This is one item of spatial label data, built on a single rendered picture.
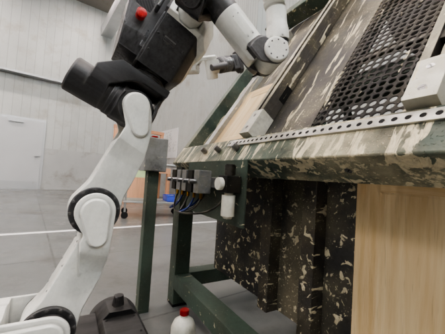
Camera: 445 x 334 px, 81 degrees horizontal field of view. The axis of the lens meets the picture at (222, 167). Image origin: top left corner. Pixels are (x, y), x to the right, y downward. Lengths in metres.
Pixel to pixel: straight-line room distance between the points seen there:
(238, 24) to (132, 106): 0.40
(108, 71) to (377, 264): 0.98
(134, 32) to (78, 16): 10.25
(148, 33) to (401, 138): 0.76
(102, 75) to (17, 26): 9.85
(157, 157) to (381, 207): 1.03
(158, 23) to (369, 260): 0.97
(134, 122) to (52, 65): 9.59
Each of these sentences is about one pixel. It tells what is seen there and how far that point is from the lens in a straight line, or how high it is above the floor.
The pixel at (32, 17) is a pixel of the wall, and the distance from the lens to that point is 10.89.
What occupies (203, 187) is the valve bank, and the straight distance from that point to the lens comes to 1.00.
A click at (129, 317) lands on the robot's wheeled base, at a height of 0.19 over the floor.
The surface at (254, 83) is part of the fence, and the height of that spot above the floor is 1.29.
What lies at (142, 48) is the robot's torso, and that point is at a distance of 0.93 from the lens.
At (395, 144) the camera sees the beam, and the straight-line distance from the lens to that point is 0.61.
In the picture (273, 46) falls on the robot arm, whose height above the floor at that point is 1.14.
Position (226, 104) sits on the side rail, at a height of 1.21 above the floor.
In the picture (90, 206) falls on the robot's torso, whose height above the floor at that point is 0.64.
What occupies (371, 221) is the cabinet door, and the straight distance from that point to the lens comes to 0.89.
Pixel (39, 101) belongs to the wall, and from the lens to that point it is 10.10.
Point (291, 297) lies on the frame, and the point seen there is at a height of 0.28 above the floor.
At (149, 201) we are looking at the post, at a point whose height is 0.59.
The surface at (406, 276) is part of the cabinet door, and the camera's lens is 0.88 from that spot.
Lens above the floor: 0.74
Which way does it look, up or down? 2 degrees up
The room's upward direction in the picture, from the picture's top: 4 degrees clockwise
